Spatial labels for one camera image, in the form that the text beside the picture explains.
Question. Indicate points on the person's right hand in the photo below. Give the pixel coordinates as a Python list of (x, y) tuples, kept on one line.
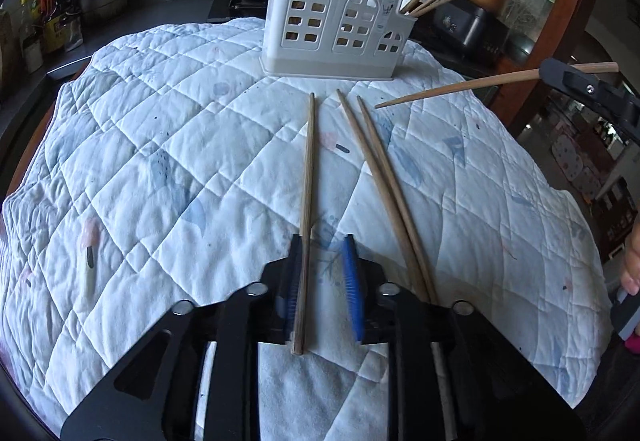
[(634, 266)]

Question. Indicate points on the white utensil holder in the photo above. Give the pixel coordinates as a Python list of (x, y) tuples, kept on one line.
[(330, 6)]

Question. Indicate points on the white quilted cloth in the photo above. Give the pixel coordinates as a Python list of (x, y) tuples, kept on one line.
[(150, 171)]

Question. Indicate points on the white play fence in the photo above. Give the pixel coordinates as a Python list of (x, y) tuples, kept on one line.
[(572, 166)]

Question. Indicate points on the dark sauce bottle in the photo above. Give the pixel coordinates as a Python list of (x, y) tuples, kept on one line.
[(26, 18)]

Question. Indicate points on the black kitchen appliance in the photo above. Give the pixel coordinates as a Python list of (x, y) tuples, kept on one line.
[(467, 28)]

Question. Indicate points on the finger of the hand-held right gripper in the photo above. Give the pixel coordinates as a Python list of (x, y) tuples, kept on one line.
[(580, 83)]

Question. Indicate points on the small white jar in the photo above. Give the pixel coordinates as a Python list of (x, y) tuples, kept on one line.
[(32, 57)]

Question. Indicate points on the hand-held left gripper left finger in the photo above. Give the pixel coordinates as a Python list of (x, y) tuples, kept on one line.
[(290, 301)]

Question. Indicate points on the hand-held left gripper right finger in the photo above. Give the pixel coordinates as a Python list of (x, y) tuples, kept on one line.
[(352, 291)]

